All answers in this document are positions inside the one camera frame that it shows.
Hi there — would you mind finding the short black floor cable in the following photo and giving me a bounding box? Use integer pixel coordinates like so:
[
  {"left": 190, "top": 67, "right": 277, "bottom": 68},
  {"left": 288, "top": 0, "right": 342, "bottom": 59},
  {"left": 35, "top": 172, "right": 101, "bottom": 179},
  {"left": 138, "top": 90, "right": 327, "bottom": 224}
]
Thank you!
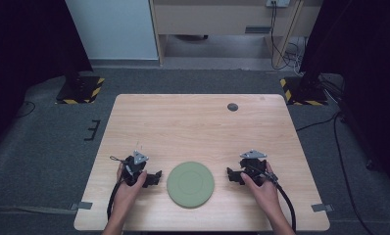
[{"left": 16, "top": 100, "right": 37, "bottom": 119}]

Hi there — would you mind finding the black power strip cable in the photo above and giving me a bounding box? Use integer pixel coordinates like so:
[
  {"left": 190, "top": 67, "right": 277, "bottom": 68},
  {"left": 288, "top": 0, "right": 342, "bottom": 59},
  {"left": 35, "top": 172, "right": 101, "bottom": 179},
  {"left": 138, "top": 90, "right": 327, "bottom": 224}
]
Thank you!
[{"left": 269, "top": 1, "right": 304, "bottom": 71}]

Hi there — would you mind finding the long black floor cable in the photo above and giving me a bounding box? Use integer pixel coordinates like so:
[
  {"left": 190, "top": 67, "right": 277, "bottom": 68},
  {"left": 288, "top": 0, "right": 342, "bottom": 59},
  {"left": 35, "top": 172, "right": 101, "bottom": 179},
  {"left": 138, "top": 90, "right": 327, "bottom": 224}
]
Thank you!
[{"left": 295, "top": 110, "right": 375, "bottom": 235}]

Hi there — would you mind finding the black curtain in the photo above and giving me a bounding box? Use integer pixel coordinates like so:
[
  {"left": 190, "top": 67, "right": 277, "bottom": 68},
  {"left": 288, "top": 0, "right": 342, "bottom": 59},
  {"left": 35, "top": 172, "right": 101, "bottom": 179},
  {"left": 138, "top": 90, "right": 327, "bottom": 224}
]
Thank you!
[
  {"left": 0, "top": 0, "right": 94, "bottom": 150},
  {"left": 299, "top": 0, "right": 390, "bottom": 195}
]

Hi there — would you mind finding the person's left hand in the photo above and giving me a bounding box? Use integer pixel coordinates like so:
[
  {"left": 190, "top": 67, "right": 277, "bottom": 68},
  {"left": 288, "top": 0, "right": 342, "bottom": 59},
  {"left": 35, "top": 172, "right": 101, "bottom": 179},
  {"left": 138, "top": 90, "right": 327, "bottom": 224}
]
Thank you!
[{"left": 112, "top": 163, "right": 149, "bottom": 213}]

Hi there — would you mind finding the person's right hand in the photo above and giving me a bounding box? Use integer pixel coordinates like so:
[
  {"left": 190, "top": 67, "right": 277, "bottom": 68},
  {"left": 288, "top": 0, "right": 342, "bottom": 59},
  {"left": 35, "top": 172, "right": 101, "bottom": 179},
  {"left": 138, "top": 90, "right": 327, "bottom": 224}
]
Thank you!
[{"left": 240, "top": 162, "right": 281, "bottom": 215}]

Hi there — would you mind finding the black stand with striped base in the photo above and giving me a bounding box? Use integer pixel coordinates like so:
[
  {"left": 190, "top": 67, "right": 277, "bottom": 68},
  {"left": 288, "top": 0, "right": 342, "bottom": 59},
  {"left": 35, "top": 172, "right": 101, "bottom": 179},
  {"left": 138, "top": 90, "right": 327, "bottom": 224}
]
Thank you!
[
  {"left": 279, "top": 70, "right": 329, "bottom": 107},
  {"left": 55, "top": 62, "right": 106, "bottom": 106}
]

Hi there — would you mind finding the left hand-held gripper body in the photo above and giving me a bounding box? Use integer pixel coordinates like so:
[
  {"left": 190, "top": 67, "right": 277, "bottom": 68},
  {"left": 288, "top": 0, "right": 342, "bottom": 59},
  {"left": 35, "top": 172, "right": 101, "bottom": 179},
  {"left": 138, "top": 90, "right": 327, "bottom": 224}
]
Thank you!
[{"left": 122, "top": 150, "right": 150, "bottom": 187}]

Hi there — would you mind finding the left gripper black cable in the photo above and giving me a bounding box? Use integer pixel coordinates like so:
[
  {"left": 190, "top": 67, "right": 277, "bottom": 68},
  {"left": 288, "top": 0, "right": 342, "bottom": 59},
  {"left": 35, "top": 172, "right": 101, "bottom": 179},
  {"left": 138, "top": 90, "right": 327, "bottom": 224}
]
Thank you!
[{"left": 106, "top": 179, "right": 123, "bottom": 221}]

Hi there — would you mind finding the grey power strip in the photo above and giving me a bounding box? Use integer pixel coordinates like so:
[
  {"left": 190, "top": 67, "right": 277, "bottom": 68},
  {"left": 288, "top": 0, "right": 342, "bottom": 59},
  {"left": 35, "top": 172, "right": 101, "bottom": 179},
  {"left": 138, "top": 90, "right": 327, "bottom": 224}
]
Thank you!
[{"left": 266, "top": 0, "right": 291, "bottom": 9}]

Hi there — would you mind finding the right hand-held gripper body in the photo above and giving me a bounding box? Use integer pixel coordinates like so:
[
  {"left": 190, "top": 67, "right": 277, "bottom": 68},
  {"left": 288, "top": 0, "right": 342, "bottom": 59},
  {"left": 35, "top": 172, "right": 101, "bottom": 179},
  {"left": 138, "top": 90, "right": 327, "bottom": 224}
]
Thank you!
[{"left": 239, "top": 149, "right": 269, "bottom": 187}]

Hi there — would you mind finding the grey desk label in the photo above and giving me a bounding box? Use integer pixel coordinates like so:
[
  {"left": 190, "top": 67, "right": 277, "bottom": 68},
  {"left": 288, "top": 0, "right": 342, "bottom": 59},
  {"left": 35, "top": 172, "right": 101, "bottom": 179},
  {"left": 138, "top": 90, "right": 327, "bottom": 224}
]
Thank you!
[{"left": 244, "top": 25, "right": 272, "bottom": 35}]

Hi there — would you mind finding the light wooden desk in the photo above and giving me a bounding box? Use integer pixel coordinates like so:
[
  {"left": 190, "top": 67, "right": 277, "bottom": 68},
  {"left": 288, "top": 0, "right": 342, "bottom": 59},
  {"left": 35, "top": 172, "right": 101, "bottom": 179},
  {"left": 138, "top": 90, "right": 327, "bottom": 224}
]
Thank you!
[{"left": 149, "top": 0, "right": 324, "bottom": 69}]

